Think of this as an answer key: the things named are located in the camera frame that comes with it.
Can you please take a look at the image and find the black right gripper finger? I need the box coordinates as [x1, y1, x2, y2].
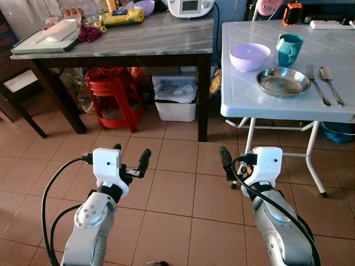
[219, 146, 235, 181]

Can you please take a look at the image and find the steel fork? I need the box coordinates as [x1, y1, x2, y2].
[306, 64, 332, 107]

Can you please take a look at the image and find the white plastic storage bin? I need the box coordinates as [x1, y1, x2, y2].
[152, 76, 199, 122]

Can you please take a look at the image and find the marble top wooden table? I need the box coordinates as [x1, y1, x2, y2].
[10, 8, 216, 142]

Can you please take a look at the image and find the stainless steel plate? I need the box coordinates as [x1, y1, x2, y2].
[256, 66, 312, 99]

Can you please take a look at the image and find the carton of eggs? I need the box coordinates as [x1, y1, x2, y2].
[63, 7, 87, 18]

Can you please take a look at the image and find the teal plastic cup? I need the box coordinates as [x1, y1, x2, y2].
[277, 33, 305, 68]

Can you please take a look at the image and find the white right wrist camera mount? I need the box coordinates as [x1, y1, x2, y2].
[244, 147, 283, 189]

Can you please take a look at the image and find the yellow food package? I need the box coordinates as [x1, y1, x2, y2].
[102, 8, 145, 27]

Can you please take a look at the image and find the red plastic stool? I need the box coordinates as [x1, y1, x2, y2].
[85, 67, 146, 134]

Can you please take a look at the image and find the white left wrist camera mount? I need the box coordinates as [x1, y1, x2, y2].
[92, 148, 130, 198]

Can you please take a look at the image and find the steel spoon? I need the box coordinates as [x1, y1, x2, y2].
[319, 66, 346, 107]

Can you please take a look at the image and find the large purple plastic bowl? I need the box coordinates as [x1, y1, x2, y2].
[229, 43, 272, 73]

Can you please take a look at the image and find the pink round gadget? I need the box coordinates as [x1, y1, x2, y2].
[255, 0, 284, 16]

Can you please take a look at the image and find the white kitchen appliance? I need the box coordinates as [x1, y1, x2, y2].
[168, 0, 216, 19]

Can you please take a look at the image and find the dark wooden chair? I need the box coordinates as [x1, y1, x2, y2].
[0, 11, 48, 139]

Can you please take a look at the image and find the blue plastic basin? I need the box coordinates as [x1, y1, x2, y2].
[321, 121, 355, 144]

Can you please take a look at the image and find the green white cutting board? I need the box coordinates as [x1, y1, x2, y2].
[11, 28, 82, 55]

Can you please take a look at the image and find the maroon cloth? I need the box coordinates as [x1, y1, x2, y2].
[77, 25, 105, 44]

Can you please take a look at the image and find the orange black device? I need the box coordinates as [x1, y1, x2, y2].
[283, 2, 303, 26]

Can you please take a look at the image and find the small purple bowl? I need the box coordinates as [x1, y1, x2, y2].
[133, 0, 156, 16]

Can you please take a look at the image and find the clear plastic bottle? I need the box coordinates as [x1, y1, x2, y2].
[72, 75, 96, 115]

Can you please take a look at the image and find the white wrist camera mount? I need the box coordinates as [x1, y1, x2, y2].
[244, 147, 283, 189]
[92, 148, 130, 198]

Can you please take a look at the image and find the white rectangular tray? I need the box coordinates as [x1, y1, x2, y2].
[36, 19, 83, 43]

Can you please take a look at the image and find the white plastic folding table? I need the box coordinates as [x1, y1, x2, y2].
[220, 21, 355, 198]

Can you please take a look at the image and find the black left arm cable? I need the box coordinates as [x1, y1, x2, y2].
[41, 154, 96, 266]

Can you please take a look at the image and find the white power strip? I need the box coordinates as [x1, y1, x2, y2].
[310, 20, 355, 30]

